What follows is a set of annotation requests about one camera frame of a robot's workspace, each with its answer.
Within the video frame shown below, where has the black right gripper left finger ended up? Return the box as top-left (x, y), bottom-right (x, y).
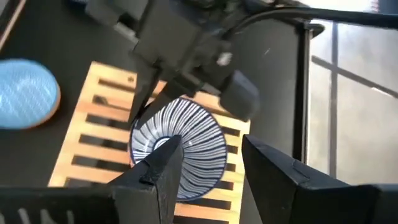
top-left (108, 134), bottom-right (185, 224)

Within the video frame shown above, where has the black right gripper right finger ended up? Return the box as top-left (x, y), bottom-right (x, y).
top-left (242, 134), bottom-right (398, 224)

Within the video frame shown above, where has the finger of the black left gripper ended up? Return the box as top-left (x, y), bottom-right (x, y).
top-left (136, 79), bottom-right (200, 128)
top-left (127, 58), bottom-right (162, 123)

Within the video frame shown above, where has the blue white striped bowl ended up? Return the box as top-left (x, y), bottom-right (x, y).
top-left (129, 97), bottom-right (228, 202)

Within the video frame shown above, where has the slatted wooden shelf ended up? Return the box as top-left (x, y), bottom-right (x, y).
top-left (48, 60), bottom-right (251, 224)

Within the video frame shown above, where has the light blue plate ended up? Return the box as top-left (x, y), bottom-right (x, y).
top-left (0, 58), bottom-right (62, 130)

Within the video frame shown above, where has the black metal table frame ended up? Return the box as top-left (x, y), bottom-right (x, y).
top-left (292, 17), bottom-right (326, 166)

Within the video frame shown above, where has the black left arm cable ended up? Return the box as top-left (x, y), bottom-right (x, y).
top-left (223, 6), bottom-right (398, 32)

